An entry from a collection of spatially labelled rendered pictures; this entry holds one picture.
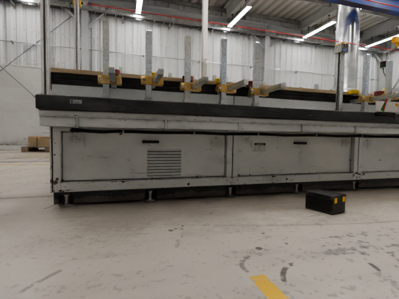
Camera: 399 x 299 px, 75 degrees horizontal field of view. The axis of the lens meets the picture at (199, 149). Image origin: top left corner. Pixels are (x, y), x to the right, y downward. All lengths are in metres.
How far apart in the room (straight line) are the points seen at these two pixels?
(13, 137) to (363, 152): 8.64
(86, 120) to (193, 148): 0.78
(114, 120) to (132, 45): 7.70
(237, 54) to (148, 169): 8.58
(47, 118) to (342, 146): 2.36
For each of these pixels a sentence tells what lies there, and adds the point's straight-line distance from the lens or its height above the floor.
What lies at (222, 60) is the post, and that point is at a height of 0.99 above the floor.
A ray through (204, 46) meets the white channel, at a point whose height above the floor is 1.41.
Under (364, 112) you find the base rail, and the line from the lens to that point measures 2.49.
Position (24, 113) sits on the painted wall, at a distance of 9.23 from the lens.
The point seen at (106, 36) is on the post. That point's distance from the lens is 1.75.
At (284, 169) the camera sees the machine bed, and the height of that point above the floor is 0.21.
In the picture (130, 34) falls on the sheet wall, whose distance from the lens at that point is 9.42.
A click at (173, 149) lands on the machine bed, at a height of 0.38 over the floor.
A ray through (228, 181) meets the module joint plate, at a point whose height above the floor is 0.13.
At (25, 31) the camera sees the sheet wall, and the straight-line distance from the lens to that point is 9.69.
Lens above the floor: 0.49
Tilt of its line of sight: 3 degrees down
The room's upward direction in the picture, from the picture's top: 1 degrees clockwise
